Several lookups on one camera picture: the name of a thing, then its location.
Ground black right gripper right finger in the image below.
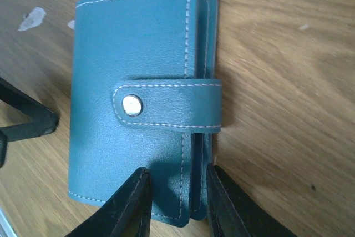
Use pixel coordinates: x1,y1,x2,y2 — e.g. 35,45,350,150
206,165,296,237

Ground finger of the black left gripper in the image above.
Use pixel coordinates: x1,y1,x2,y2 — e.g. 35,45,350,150
0,77,59,167

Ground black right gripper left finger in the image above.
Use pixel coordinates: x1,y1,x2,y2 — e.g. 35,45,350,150
68,167,153,237

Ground blue leather card holder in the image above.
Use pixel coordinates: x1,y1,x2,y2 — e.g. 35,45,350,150
68,0,222,227

